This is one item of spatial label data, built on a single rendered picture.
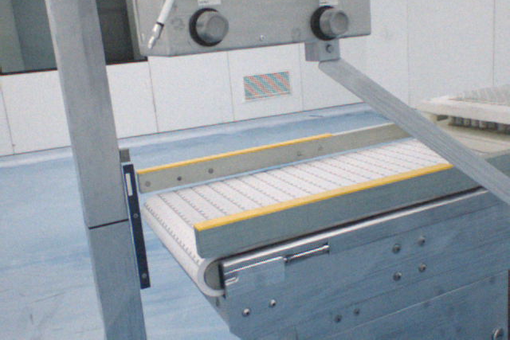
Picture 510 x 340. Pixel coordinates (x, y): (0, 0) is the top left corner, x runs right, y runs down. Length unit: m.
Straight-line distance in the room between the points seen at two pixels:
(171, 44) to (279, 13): 0.11
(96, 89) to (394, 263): 0.47
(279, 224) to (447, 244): 0.26
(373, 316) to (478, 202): 0.21
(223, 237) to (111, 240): 0.31
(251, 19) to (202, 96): 5.20
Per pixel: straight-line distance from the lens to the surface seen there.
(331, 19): 0.50
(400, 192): 0.66
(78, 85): 0.77
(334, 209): 0.60
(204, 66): 5.67
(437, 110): 0.97
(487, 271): 0.88
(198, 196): 0.76
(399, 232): 0.67
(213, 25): 0.46
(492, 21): 4.93
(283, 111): 6.00
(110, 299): 0.86
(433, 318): 0.85
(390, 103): 0.59
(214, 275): 0.57
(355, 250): 0.64
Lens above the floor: 1.09
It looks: 13 degrees down
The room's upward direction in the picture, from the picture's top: 5 degrees counter-clockwise
